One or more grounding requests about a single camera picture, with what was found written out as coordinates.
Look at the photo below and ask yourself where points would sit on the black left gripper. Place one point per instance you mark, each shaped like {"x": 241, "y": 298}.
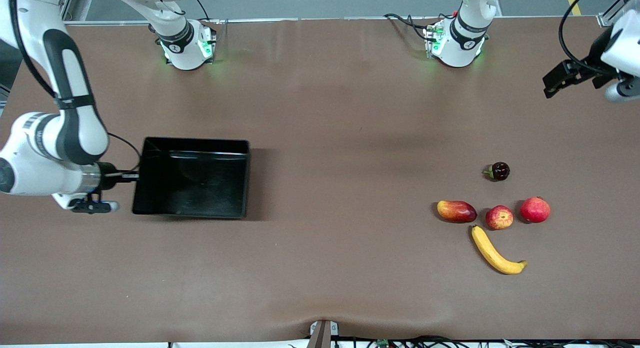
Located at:
{"x": 586, "y": 71}

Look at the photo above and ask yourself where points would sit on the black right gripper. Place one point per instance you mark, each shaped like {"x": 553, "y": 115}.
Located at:
{"x": 106, "y": 174}

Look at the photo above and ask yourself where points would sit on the black rectangular plastic box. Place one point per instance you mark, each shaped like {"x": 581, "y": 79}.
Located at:
{"x": 190, "y": 188}

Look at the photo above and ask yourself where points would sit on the red yellow apple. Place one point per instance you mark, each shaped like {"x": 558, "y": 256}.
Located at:
{"x": 499, "y": 217}

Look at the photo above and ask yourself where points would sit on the yellow banana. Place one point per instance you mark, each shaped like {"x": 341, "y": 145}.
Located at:
{"x": 492, "y": 253}

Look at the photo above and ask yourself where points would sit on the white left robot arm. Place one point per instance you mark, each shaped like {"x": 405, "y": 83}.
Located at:
{"x": 460, "y": 56}

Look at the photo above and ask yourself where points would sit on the dark purple mangosteen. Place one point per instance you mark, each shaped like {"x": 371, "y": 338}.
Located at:
{"x": 500, "y": 171}

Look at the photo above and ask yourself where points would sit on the red pomegranate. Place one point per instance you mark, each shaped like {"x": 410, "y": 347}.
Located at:
{"x": 535, "y": 210}

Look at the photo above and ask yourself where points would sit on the red yellow mango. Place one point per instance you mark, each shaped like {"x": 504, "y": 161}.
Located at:
{"x": 456, "y": 211}

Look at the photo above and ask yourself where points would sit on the brown table mat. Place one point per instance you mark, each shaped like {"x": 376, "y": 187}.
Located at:
{"x": 350, "y": 268}

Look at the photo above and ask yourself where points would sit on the small green circuit board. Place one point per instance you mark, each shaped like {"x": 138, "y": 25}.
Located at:
{"x": 382, "y": 343}

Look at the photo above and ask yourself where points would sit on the aluminium frame post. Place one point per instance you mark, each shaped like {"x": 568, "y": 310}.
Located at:
{"x": 68, "y": 3}
{"x": 605, "y": 19}

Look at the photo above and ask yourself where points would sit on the metal table clamp bracket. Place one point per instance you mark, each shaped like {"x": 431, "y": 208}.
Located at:
{"x": 320, "y": 338}

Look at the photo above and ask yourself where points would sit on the silver table edge rail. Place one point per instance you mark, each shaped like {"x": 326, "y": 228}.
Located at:
{"x": 325, "y": 19}

